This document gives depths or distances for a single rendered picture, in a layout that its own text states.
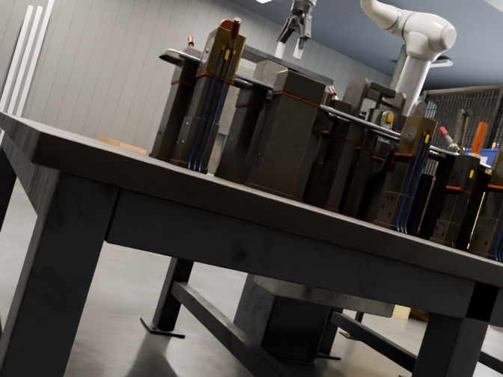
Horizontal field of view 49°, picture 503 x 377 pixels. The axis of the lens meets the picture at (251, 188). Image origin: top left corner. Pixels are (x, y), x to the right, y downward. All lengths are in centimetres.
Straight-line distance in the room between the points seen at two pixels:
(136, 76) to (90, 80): 72
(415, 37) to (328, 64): 820
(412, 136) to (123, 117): 759
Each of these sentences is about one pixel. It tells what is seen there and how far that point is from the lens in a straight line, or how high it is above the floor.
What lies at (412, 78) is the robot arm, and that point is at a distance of 244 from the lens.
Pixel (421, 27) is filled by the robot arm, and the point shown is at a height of 152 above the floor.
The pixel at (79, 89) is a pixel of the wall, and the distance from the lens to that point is 891.
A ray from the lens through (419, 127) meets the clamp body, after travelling 170.
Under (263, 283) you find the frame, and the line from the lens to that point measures 122.
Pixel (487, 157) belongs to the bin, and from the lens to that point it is 264.
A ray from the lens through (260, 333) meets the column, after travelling 249.
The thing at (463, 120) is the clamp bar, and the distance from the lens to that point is 229.
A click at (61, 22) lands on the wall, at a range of 895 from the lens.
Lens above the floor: 71
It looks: level
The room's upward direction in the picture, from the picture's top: 17 degrees clockwise
